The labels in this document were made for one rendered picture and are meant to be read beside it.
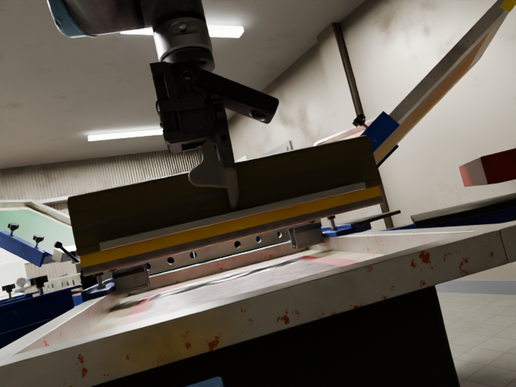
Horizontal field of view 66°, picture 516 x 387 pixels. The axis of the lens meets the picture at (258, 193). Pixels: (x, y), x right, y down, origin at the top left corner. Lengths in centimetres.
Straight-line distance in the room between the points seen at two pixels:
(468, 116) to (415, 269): 354
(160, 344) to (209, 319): 5
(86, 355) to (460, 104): 379
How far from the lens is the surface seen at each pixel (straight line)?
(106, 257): 53
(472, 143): 394
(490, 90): 385
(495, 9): 146
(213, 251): 120
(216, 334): 39
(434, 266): 46
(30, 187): 831
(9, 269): 543
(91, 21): 59
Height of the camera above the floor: 105
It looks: 5 degrees up
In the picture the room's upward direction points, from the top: 13 degrees counter-clockwise
